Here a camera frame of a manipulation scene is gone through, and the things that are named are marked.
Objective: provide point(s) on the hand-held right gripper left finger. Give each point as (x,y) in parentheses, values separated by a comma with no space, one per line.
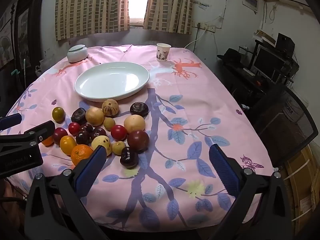
(91,166)

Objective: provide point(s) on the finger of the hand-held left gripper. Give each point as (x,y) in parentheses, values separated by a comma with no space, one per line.
(37,133)
(10,121)

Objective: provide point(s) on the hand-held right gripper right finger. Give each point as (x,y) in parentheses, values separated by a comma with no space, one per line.
(223,171)

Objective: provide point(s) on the small orange mandarin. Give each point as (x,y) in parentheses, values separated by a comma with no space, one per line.
(48,142)

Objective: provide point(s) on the large orange mandarin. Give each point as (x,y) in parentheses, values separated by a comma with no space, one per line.
(80,153)

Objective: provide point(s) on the yellow spotted fruit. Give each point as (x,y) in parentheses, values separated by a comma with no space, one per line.
(101,143)

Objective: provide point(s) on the green yellow tomato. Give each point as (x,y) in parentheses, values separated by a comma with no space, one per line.
(58,114)

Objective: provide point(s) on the yellow orange tomato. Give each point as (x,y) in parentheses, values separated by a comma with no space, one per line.
(67,145)

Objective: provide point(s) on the small tan longan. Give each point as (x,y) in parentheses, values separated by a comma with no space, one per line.
(109,124)
(118,148)

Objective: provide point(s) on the small red cherry tomato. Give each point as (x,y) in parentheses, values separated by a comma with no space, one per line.
(74,128)

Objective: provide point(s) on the tan round fruit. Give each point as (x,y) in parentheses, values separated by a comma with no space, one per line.
(94,116)

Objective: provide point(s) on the dark purple tomato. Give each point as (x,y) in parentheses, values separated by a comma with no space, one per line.
(138,141)

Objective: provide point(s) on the large tan oval fruit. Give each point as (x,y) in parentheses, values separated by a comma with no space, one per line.
(134,124)

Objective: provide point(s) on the striped pepino melon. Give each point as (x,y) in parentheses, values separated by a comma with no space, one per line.
(110,107)

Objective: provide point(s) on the white oval plate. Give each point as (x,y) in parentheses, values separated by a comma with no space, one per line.
(112,80)

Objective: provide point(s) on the green plastic clip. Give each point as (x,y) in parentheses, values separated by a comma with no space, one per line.
(15,72)

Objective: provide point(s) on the white stick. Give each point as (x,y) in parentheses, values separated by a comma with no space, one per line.
(24,72)

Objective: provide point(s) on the black mesh office chair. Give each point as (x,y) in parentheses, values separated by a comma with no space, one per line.
(282,120)

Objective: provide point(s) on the cardboard box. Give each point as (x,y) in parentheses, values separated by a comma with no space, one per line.
(302,185)

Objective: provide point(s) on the pink floral tablecloth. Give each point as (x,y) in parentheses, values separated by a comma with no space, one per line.
(200,92)

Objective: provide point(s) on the white lidded ceramic jar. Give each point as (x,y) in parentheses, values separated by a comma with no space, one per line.
(77,53)

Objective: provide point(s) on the black desk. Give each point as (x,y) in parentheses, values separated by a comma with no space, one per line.
(240,80)

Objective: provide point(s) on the black hat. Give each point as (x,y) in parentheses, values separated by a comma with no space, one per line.
(232,56)

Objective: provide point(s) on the computer monitor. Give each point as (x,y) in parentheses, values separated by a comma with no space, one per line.
(268,61)

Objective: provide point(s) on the printed paper cup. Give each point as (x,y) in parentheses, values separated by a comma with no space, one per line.
(163,52)

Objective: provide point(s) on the checkered beige curtain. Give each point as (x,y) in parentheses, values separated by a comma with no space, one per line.
(170,5)
(87,5)

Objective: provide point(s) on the black speaker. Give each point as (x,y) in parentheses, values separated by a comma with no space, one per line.
(285,42)

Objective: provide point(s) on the bright window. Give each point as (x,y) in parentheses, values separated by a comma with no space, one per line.
(138,0)

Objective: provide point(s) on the white electrical panel box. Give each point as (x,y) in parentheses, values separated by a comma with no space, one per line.
(250,0)

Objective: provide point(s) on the wall poster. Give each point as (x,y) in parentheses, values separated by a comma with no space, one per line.
(6,45)

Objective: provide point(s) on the dark framed wall picture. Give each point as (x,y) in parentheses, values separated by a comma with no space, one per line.
(37,17)

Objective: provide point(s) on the white wall power strip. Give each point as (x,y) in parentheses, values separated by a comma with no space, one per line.
(206,27)

